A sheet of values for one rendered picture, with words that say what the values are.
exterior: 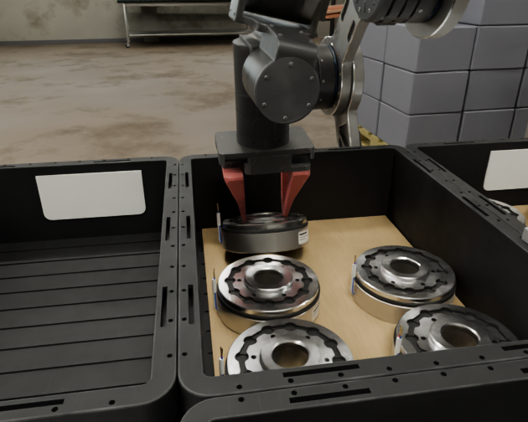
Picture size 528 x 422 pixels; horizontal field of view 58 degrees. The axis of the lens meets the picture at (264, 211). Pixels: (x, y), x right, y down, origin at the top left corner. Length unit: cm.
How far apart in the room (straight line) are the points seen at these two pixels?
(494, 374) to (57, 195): 51
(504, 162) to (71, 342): 60
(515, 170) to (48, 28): 1025
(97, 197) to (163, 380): 38
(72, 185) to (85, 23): 1000
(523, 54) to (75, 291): 315
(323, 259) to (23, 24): 1034
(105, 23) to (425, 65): 828
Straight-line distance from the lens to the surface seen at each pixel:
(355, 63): 134
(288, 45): 40
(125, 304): 52
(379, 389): 28
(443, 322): 45
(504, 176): 76
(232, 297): 46
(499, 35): 330
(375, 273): 50
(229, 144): 51
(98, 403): 29
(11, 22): 1080
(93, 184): 63
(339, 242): 62
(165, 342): 31
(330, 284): 53
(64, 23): 1064
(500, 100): 343
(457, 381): 30
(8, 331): 53
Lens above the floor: 113
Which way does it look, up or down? 26 degrees down
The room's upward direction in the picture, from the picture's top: straight up
